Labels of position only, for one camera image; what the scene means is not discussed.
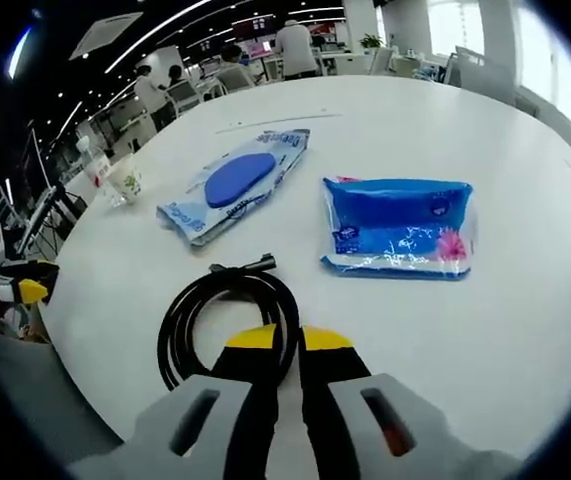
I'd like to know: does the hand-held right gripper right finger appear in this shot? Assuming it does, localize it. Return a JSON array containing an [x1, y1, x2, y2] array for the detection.
[[300, 324, 469, 480]]

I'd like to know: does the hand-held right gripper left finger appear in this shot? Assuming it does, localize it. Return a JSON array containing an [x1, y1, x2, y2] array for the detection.
[[67, 323, 279, 480]]

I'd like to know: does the black cable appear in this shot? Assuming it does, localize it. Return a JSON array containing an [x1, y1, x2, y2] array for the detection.
[[157, 252, 300, 394]]

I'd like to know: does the clear plastic water bottle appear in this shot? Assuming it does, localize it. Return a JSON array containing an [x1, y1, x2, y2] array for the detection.
[[75, 135, 116, 199]]

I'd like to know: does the white leaf-print paper cup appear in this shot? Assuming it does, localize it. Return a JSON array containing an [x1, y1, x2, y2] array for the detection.
[[107, 153, 145, 207]]

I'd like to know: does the blue tissue packet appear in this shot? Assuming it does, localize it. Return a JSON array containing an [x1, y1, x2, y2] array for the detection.
[[319, 174, 480, 282]]

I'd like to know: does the light blue wet wipes packet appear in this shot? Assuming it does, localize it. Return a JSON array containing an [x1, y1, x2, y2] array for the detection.
[[156, 128, 312, 250]]

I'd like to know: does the desk with black legs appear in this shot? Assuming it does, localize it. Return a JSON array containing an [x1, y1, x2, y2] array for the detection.
[[14, 127, 89, 251]]

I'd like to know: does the grey mesh office chair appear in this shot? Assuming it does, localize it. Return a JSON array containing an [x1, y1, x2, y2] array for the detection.
[[0, 329, 126, 480]]

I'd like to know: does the white office chair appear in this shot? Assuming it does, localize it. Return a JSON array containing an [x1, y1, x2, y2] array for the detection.
[[164, 79, 201, 119], [214, 64, 256, 94], [452, 44, 519, 106]]

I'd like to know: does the ceiling air vent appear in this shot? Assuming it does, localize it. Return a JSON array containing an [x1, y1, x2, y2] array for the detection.
[[68, 10, 144, 61]]

